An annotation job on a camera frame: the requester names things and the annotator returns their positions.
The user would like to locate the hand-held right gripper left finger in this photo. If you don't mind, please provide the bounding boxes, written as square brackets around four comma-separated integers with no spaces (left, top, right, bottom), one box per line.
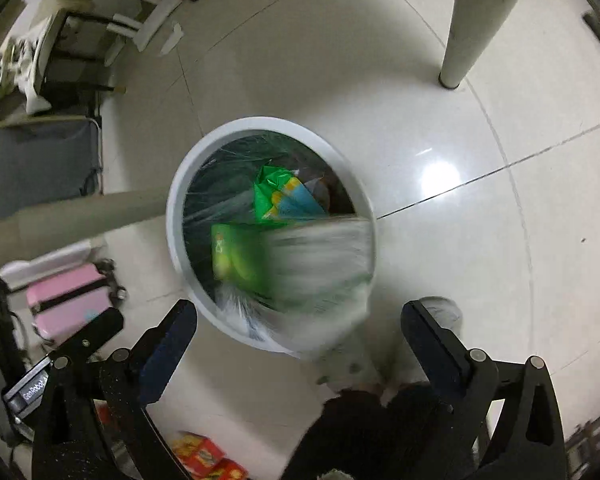
[32,300,198,480]

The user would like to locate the white table leg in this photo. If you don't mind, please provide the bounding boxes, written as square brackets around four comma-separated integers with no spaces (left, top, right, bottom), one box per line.
[439,0,537,89]
[0,185,181,267]

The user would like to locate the pink suitcase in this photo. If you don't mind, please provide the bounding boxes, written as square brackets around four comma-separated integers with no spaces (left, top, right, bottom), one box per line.
[26,261,129,347]

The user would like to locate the person's black trousers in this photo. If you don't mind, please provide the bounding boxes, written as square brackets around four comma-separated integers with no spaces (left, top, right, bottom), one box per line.
[284,384,487,480]

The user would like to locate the green and blue snack packet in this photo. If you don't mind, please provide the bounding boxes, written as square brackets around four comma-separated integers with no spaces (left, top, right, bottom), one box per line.
[253,162,331,224]

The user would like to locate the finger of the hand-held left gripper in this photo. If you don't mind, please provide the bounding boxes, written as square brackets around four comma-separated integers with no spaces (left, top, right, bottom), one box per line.
[51,307,126,362]

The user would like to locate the red and yellow snack box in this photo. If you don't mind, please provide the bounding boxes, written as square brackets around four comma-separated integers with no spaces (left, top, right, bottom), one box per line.
[200,457,249,480]
[172,431,226,470]

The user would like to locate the white plastic wrapper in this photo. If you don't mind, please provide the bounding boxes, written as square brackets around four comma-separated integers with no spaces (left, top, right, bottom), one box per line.
[215,214,377,361]

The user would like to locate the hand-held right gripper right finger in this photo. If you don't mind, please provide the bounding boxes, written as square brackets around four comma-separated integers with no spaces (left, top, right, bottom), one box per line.
[401,301,566,480]

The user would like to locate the bright green packet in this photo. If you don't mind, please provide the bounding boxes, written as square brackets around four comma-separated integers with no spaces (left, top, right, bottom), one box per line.
[211,223,283,295]

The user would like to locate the white round waste bin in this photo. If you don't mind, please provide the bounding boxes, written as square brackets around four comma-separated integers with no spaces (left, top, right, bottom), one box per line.
[165,117,379,359]

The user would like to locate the dark grey folding bed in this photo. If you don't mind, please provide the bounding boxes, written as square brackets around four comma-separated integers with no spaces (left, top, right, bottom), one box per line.
[0,116,104,221]

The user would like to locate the white chair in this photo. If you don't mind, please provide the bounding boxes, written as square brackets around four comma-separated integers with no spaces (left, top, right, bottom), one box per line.
[105,0,184,67]

